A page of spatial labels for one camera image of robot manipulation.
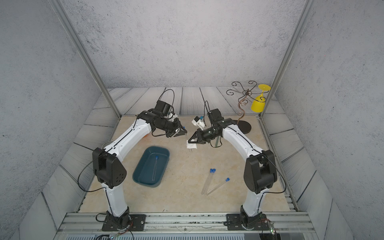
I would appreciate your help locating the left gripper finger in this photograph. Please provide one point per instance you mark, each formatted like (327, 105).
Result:
(180, 133)
(181, 127)

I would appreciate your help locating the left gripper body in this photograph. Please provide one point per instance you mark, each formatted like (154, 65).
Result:
(170, 127)

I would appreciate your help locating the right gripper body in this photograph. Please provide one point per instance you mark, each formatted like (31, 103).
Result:
(204, 137)

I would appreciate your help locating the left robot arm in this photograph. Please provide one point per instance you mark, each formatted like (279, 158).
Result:
(108, 162)

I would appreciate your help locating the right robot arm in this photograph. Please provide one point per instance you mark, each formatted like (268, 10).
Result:
(260, 172)

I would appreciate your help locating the teal plastic tray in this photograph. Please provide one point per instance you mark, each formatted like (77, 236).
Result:
(144, 170)

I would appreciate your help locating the yellow plastic goblet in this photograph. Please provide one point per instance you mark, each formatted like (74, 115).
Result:
(259, 102)

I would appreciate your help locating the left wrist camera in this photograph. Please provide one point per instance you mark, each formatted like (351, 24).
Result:
(165, 110)

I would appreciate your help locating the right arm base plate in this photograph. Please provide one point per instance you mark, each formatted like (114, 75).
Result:
(237, 222)

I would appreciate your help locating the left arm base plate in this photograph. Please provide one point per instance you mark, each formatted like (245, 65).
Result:
(133, 223)

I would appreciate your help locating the aluminium front rail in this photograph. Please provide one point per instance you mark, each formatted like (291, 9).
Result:
(187, 226)

